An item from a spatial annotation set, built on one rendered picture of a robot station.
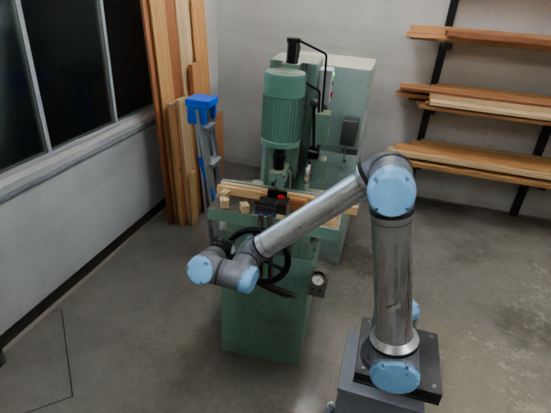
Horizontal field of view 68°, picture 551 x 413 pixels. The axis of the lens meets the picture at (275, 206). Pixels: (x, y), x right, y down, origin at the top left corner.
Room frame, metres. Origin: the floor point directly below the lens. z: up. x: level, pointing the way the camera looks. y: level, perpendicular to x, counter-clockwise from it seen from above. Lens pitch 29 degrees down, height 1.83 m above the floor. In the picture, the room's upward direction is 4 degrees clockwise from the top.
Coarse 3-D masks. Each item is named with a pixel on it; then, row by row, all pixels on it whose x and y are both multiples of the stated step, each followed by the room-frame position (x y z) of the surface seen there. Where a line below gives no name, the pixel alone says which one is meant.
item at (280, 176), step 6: (288, 168) 1.78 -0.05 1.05; (270, 174) 1.68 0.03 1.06; (276, 174) 1.68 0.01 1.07; (282, 174) 1.68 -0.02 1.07; (288, 174) 1.80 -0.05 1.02; (270, 180) 1.68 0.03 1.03; (276, 180) 1.68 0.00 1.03; (282, 180) 1.67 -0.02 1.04; (276, 186) 1.68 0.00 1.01; (282, 186) 1.67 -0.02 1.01
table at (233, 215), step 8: (216, 200) 1.70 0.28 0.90; (232, 200) 1.71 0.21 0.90; (240, 200) 1.71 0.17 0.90; (248, 200) 1.72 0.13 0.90; (256, 200) 1.73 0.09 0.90; (208, 208) 1.62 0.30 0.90; (216, 208) 1.62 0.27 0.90; (224, 208) 1.62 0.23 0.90; (232, 208) 1.63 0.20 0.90; (208, 216) 1.62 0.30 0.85; (216, 216) 1.61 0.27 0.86; (224, 216) 1.60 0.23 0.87; (232, 216) 1.60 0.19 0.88; (240, 216) 1.59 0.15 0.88; (248, 216) 1.58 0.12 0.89; (240, 224) 1.59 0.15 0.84; (248, 224) 1.58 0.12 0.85; (312, 232) 1.53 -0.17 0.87; (320, 232) 1.52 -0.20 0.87; (328, 232) 1.52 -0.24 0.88; (336, 232) 1.51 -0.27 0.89; (336, 240) 1.51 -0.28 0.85
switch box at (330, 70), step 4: (324, 68) 2.01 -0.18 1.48; (328, 68) 2.02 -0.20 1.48; (332, 68) 2.03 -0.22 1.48; (320, 72) 1.97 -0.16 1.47; (328, 72) 1.97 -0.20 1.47; (332, 72) 1.97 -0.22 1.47; (320, 76) 1.97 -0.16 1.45; (328, 76) 1.97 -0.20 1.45; (332, 76) 1.99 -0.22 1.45; (320, 80) 1.97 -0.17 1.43; (328, 80) 1.97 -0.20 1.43; (320, 84) 1.97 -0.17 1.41; (328, 84) 1.97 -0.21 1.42; (320, 88) 1.97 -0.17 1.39; (328, 88) 1.96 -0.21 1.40; (328, 92) 1.96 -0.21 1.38; (316, 96) 1.97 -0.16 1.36; (328, 96) 1.96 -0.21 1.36; (324, 100) 1.97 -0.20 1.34; (328, 100) 1.96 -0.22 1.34; (324, 104) 1.97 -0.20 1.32
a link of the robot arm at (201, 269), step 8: (200, 256) 1.05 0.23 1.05; (208, 256) 1.06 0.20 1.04; (216, 256) 1.08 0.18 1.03; (192, 264) 1.03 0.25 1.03; (200, 264) 1.03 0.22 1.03; (208, 264) 1.02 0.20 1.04; (216, 264) 1.04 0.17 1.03; (192, 272) 1.02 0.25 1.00; (200, 272) 1.02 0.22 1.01; (208, 272) 1.01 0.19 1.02; (192, 280) 1.01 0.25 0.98; (200, 280) 1.01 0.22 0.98; (208, 280) 1.00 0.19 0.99
